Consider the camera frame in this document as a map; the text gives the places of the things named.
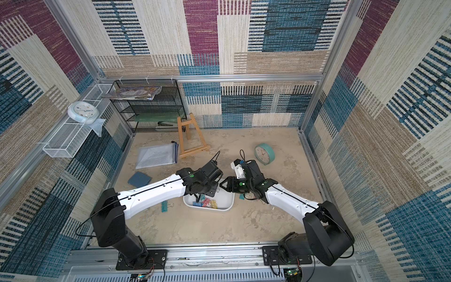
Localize teal binder clip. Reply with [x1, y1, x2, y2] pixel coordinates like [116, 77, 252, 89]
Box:
[161, 200, 174, 213]

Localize black wire mesh shelf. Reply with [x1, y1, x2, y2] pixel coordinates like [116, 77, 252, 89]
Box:
[105, 79, 187, 133]

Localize clear zip document pouch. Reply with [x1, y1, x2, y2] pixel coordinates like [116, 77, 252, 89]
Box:
[136, 142, 179, 169]

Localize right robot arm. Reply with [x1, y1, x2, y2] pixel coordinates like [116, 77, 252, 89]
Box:
[219, 158, 355, 266]

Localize white round clock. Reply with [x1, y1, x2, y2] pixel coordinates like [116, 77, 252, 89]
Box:
[67, 101, 100, 125]

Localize wooden mini easel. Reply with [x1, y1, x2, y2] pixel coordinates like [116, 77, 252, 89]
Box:
[177, 113, 211, 158]

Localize white wire wall basket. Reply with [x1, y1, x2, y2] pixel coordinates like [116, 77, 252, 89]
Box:
[43, 83, 110, 158]

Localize blue folded cloth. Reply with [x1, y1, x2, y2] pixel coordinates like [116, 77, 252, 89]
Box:
[128, 172, 152, 188]

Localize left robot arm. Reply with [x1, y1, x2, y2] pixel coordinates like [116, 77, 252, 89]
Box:
[76, 152, 223, 270]

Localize white plastic storage box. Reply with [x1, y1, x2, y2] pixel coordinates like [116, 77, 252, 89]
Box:
[183, 187, 234, 212]

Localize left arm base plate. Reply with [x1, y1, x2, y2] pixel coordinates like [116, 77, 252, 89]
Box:
[116, 249, 168, 271]

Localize magazine on shelf top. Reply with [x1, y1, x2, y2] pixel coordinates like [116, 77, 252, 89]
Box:
[101, 86, 163, 101]

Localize green round alarm clock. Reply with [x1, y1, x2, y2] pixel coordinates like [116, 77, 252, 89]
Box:
[254, 143, 276, 165]

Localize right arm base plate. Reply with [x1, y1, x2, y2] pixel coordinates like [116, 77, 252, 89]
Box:
[262, 246, 313, 266]

